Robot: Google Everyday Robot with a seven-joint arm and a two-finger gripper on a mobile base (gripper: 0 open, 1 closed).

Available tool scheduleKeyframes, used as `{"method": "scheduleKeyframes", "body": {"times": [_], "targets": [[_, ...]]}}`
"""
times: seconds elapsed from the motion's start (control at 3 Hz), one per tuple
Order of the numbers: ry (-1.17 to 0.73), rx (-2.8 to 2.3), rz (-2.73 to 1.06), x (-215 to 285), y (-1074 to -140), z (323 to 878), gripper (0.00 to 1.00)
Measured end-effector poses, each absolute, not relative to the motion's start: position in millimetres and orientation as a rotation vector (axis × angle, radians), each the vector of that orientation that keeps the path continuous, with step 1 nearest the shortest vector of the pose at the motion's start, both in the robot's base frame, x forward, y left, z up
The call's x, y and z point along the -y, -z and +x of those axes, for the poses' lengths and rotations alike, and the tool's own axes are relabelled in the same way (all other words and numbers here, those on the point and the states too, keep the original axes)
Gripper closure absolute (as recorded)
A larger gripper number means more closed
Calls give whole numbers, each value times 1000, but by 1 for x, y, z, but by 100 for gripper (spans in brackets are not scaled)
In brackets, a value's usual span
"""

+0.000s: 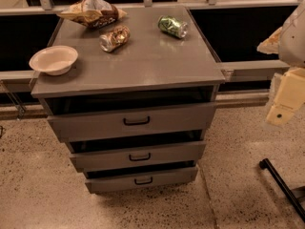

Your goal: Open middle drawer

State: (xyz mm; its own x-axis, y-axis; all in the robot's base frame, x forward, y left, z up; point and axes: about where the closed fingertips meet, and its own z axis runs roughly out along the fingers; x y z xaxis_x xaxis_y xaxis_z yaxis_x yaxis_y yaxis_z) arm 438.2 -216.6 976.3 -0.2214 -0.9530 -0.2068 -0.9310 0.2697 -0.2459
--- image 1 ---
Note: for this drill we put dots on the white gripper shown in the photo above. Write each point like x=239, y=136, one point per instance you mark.
x=294, y=42

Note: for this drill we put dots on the grey drawer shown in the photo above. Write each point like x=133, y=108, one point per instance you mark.
x=144, y=180
x=136, y=157
x=132, y=122

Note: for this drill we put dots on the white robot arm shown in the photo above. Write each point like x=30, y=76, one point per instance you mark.
x=288, y=42

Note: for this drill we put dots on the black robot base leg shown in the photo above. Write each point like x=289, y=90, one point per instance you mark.
x=295, y=196

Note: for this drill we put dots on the grey bottom drawer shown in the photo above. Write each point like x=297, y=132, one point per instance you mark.
x=144, y=180

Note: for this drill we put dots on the grey drawer cabinet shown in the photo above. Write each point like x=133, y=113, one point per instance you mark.
x=152, y=69

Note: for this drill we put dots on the grey top drawer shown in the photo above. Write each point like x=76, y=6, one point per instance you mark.
x=132, y=122

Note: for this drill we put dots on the green soda can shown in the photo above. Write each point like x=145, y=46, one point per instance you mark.
x=173, y=26

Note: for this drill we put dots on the brown soda can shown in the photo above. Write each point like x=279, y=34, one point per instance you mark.
x=115, y=38

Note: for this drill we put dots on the chip bag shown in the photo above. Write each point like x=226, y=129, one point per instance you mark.
x=92, y=13

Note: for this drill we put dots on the white bowl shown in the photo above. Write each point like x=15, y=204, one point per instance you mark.
x=55, y=60

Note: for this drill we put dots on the metal railing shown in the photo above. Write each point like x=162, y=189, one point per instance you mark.
x=231, y=32

